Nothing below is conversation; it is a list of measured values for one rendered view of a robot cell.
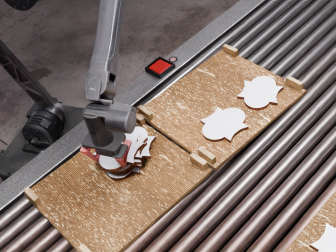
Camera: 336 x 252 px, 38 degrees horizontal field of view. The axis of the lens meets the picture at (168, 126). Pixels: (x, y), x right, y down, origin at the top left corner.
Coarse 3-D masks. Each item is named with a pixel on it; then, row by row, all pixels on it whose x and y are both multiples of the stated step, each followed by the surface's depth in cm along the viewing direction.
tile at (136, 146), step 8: (128, 136) 140; (136, 136) 139; (136, 144) 137; (144, 144) 138; (128, 152) 135; (136, 152) 136; (104, 160) 135; (112, 160) 134; (128, 160) 133; (104, 168) 133; (112, 168) 132; (120, 168) 133
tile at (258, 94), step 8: (256, 80) 157; (264, 80) 157; (272, 80) 156; (248, 88) 155; (256, 88) 155; (264, 88) 154; (272, 88) 154; (280, 88) 153; (240, 96) 153; (248, 96) 153; (256, 96) 152; (264, 96) 152; (272, 96) 151; (248, 104) 150; (256, 104) 150; (264, 104) 149
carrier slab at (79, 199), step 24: (168, 144) 145; (72, 168) 144; (96, 168) 143; (144, 168) 140; (168, 168) 139; (192, 168) 138; (48, 192) 139; (72, 192) 138; (96, 192) 137; (120, 192) 135; (144, 192) 134; (168, 192) 133; (48, 216) 133; (72, 216) 132; (96, 216) 131; (120, 216) 130; (144, 216) 129; (72, 240) 127; (96, 240) 126; (120, 240) 125
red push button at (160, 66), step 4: (160, 60) 174; (152, 64) 173; (156, 64) 173; (160, 64) 173; (164, 64) 172; (168, 64) 172; (152, 68) 172; (156, 68) 171; (160, 68) 171; (164, 68) 171; (160, 72) 170
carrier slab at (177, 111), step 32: (224, 64) 167; (256, 64) 164; (160, 96) 160; (192, 96) 158; (224, 96) 156; (288, 96) 152; (160, 128) 150; (192, 128) 148; (256, 128) 145; (224, 160) 138
